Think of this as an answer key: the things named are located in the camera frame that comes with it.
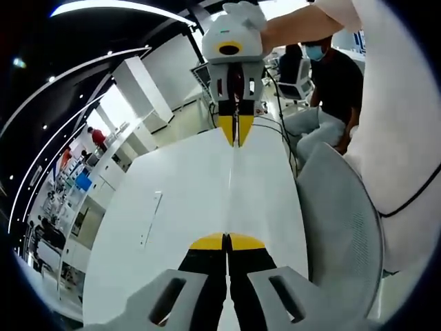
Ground black cable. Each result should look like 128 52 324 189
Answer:
376 170 436 219
263 65 298 175

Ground white table cable hatch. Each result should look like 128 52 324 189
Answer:
139 192 163 248

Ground white counter cabinets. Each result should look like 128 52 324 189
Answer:
57 113 173 301

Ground computer monitor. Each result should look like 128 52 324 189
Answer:
190 63 211 101

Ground grey mesh office chair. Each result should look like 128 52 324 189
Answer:
295 141 385 322

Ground blue plastic bin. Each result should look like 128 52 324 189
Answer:
75 172 92 191

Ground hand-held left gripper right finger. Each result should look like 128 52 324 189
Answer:
227 232 370 331

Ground clear food packaging bag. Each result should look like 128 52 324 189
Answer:
227 144 239 235

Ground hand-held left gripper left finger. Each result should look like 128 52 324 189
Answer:
85 232 230 331

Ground white office chair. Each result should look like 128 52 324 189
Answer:
276 57 314 107

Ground person's right hand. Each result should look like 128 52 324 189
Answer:
222 1 268 30

